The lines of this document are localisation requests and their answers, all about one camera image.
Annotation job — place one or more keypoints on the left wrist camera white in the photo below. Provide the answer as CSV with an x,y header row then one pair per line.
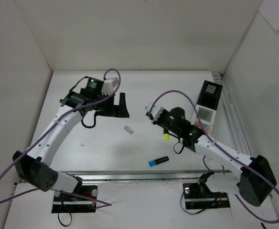
x,y
109,86

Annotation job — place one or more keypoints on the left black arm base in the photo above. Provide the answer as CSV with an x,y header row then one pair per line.
x,y
64,203

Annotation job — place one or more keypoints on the yellow cap highlighter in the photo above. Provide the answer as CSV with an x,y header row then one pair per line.
x,y
166,135

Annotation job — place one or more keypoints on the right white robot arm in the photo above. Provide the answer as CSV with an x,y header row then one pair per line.
x,y
255,177

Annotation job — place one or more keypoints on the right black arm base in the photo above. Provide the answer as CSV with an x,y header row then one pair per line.
x,y
197,197

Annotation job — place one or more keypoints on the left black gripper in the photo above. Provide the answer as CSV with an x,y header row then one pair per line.
x,y
112,109

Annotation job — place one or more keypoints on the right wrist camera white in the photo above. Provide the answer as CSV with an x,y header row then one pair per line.
x,y
155,112

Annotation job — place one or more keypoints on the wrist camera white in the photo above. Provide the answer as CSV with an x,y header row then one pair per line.
x,y
109,86
155,112

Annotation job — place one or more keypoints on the white black stationery organizer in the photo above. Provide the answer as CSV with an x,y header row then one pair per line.
x,y
207,104

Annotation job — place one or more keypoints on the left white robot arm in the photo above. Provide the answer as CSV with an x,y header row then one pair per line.
x,y
34,167

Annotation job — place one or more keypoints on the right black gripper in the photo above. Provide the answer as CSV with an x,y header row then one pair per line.
x,y
161,118

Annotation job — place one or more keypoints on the grey rectangular eraser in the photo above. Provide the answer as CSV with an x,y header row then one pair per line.
x,y
128,129

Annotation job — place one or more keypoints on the blue cap highlighter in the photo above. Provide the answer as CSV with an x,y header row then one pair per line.
x,y
158,161

